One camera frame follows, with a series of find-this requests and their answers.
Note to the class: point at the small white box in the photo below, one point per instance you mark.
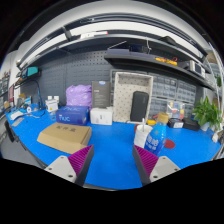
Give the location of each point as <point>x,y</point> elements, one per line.
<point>52,105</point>

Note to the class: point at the white ribbed cup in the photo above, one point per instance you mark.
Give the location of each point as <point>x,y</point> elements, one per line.
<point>141,136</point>

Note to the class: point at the metal spoon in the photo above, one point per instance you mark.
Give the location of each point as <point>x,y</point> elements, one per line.
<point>143,123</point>

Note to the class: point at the black overhead shelf unit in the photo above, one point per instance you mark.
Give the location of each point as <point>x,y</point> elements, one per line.
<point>133,59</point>

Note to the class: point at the flat round red coaster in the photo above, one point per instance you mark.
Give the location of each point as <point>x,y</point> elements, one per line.
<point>171,144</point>

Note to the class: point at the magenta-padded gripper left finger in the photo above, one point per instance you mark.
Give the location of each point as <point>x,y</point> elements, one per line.
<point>63,166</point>

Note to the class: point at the yellow multimeter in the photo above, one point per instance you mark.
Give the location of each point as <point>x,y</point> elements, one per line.
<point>151,122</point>

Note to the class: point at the white carton box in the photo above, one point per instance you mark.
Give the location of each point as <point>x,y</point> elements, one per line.
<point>101,116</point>

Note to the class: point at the wide grey drawer cabinet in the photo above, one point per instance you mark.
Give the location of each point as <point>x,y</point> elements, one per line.
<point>164,86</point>

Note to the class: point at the white dotted tray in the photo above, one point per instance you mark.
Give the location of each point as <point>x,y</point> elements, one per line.
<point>122,96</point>

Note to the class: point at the teal screen device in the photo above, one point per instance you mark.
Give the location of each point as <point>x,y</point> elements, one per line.
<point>32,71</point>

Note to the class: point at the dark grey upright box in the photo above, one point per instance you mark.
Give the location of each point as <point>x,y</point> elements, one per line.
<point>101,94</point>

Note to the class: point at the purple plastic bag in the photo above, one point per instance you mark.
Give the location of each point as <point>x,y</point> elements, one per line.
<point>79,96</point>

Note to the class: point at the flat black case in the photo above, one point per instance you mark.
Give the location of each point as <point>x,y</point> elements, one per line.
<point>191,124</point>

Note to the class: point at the low grey drawer cabinet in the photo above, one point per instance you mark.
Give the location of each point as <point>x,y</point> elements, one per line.
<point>157,106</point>

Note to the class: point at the white metal shelf rack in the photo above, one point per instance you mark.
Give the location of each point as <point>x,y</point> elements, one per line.
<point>212,57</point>

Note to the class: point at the clear organizer with coloured parts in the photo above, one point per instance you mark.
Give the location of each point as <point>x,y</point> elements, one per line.
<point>175,110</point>

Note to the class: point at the blue drink bottle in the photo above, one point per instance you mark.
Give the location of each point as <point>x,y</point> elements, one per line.
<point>156,137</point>

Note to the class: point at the narrow grey drawer cabinet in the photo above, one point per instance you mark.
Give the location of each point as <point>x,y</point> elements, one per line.
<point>186,92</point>

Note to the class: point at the black zip case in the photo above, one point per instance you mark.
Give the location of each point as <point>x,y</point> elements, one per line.
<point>139,106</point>

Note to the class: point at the brown cardboard box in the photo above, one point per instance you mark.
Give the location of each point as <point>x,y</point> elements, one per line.
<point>63,136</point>

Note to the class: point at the white power adapter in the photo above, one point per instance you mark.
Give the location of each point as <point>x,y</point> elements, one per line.
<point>216,137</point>

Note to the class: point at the green potted plant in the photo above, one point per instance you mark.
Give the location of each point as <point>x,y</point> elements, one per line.
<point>206,113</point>

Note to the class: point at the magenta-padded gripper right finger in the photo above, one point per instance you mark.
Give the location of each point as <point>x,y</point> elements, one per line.
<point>161,166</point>

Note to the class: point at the blue printed box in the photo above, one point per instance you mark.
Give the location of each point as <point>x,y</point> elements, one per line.
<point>71,116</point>

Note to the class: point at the black box with white label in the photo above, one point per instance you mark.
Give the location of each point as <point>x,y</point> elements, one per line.
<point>175,123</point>

